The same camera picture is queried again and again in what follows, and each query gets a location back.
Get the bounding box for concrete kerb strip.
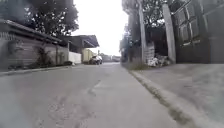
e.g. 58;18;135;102
0;65;73;77

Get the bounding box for trees behind gate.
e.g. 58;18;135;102
121;0;188;28

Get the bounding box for dark bushes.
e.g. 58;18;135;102
118;32;143;65

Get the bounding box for large dark tree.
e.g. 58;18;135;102
0;0;80;38

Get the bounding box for dark panelled gate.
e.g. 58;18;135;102
171;0;224;65

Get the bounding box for white wall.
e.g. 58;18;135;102
68;51;83;65

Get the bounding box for grey paved road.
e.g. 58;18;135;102
0;61;194;128

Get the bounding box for thin concrete pole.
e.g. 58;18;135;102
136;0;148;65

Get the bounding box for grey walled building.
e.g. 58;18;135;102
0;18;70;72

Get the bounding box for house with dark roof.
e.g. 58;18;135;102
59;34;101;64

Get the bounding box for parked car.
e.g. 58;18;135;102
88;55;104;66

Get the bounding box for grey concrete apron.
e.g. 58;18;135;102
129;62;224;128

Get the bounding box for leafy plant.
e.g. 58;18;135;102
34;46;53;68

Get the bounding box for thick concrete pole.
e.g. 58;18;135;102
161;3;177;65

